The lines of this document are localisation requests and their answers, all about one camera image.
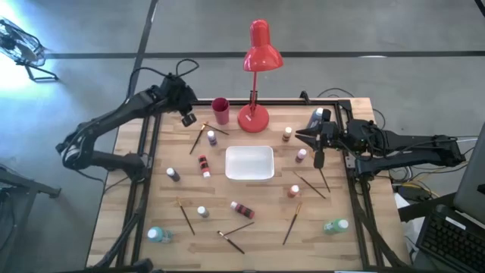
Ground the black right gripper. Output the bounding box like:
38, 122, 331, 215
295, 109, 352, 170

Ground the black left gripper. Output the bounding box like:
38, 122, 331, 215
161, 74, 199, 128

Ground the large navy paint bottle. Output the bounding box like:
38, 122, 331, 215
307, 107, 325, 130

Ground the dark-handled paintbrush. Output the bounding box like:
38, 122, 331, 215
202, 121, 230, 137
189, 121, 209, 155
222, 221, 255, 237
292, 171, 327, 200
282, 202, 303, 246
318, 168, 331, 193

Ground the large green paint bottle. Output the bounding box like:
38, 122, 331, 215
324, 218, 350, 236

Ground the black paintbrush gold ferrule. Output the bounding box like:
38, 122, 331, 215
176, 196, 196, 237

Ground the large teal paint bottle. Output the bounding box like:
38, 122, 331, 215
147, 226, 175, 243

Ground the small red paint bottle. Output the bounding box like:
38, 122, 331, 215
198, 154, 211, 180

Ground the small magenta paint bottle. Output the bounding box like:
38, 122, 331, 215
230, 201, 256, 220

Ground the red plastic cup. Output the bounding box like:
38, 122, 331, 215
211, 96, 231, 125

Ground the white plastic bin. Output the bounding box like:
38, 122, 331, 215
224, 146, 276, 181

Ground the red desk lamp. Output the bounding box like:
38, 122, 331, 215
237, 18, 284, 133

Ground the yellow-black power strip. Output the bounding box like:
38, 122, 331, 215
393, 181, 433, 202

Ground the black laptop stand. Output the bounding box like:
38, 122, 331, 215
397, 192, 458, 224

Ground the dark pen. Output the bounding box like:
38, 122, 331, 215
217, 230, 246, 256

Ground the black floor fan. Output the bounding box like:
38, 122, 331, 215
0, 17, 60, 83

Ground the grey laptop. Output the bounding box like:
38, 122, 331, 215
415, 123, 485, 273

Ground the black metal side stand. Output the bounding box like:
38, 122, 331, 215
0, 165, 62, 273

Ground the black aluminium table frame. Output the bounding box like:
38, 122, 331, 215
115, 90, 410, 271

